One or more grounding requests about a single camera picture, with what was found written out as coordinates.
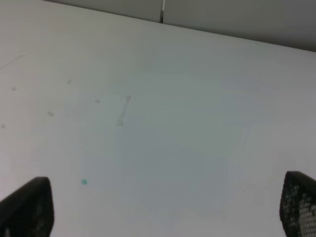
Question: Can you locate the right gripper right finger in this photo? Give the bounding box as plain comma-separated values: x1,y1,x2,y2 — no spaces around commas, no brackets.
279,171,316,237

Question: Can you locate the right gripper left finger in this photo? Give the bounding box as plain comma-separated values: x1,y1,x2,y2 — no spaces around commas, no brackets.
0,177,54,237

